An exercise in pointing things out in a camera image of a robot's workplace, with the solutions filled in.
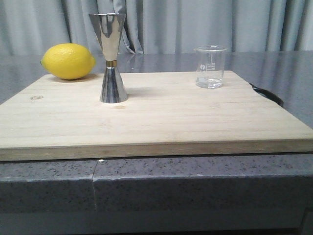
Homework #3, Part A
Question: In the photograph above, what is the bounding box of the light wooden cutting board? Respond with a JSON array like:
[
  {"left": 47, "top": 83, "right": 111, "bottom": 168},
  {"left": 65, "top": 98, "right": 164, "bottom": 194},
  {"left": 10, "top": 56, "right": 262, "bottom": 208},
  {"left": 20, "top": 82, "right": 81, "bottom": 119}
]
[{"left": 0, "top": 71, "right": 313, "bottom": 161}]

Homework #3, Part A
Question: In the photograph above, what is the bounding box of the black cutting board handle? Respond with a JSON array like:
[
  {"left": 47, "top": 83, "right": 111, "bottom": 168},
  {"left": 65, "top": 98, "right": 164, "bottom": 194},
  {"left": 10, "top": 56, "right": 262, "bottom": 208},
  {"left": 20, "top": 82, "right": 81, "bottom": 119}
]
[{"left": 250, "top": 83, "right": 284, "bottom": 107}]

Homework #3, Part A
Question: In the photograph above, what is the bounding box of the steel jigger shaker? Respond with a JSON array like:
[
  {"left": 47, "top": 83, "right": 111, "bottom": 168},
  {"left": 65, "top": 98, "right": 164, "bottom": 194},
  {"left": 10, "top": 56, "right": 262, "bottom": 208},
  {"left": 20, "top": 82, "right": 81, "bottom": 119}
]
[{"left": 89, "top": 13, "right": 128, "bottom": 103}]

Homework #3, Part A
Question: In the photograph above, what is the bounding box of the yellow lemon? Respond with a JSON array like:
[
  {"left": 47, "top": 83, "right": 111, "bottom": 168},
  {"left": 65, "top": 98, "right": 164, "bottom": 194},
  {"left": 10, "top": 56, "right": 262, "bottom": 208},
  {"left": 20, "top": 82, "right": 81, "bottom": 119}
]
[{"left": 41, "top": 43, "right": 96, "bottom": 80}]

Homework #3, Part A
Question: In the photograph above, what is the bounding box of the grey curtain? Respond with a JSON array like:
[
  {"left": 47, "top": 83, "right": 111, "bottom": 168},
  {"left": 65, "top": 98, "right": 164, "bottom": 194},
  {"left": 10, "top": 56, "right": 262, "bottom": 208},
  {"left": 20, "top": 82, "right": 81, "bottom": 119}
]
[{"left": 0, "top": 0, "right": 313, "bottom": 56}]

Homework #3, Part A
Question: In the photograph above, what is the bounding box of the clear glass measuring beaker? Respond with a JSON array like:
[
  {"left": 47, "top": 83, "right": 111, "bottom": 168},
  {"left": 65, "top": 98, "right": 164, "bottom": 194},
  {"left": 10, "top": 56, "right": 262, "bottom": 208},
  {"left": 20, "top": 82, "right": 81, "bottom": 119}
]
[{"left": 194, "top": 45, "right": 227, "bottom": 89}]

